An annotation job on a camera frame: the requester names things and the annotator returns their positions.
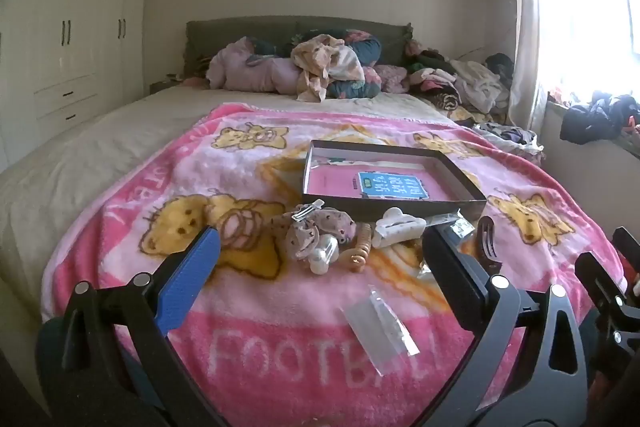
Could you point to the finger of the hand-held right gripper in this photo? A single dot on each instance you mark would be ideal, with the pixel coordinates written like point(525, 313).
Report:
point(629, 244)
point(600, 287)

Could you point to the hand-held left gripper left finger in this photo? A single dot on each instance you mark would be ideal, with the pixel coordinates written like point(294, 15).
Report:
point(185, 277)

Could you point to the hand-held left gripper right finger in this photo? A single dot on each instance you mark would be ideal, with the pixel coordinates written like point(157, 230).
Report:
point(450, 267)

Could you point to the small clear earring bag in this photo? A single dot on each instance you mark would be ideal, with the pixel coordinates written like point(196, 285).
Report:
point(457, 227)

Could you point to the brown claw clip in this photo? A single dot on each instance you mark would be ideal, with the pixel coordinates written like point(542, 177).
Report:
point(487, 247)

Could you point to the white claw clip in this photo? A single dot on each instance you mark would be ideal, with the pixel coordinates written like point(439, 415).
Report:
point(395, 227)

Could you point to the long clear plastic bag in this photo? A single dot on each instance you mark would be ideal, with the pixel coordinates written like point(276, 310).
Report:
point(380, 332)

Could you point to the pearl hair clip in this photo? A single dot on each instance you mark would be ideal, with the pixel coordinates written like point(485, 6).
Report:
point(322, 252)

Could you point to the spotted fabric scrunchie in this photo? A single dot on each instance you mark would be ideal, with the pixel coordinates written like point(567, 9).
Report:
point(310, 234)

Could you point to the dark cardboard box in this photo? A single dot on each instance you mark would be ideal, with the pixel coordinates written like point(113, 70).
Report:
point(330, 184)

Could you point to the pink printed bear blanket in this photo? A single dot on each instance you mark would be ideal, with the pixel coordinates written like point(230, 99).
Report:
point(280, 317)

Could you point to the dark clothes on sill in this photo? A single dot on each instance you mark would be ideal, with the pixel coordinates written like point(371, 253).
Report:
point(595, 117)

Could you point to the silver hair clip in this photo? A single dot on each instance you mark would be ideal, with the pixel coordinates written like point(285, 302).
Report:
point(306, 212)

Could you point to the laundry basket with clothes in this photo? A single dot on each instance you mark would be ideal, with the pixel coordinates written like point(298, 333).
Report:
point(510, 134)

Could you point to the bed with beige sheet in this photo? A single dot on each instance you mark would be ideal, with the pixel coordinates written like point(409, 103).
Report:
point(100, 142)

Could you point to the pile of clothes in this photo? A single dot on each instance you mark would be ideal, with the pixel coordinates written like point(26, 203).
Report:
point(465, 82)

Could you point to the pink clothing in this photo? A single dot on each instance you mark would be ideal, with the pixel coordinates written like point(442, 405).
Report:
point(392, 79)

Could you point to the purple pillow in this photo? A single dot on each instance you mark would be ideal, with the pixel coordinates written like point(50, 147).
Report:
point(250, 72)

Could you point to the dark floral quilt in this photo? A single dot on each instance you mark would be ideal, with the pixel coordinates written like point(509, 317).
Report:
point(367, 47)

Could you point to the beige floral cloth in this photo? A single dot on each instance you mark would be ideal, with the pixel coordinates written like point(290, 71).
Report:
point(320, 67)

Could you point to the window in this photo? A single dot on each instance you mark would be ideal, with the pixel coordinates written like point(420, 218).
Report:
point(580, 7)

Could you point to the cream curtain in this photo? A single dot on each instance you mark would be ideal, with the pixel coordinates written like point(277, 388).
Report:
point(525, 7)

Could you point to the cream wardrobe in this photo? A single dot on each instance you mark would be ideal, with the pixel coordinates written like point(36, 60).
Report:
point(75, 32)

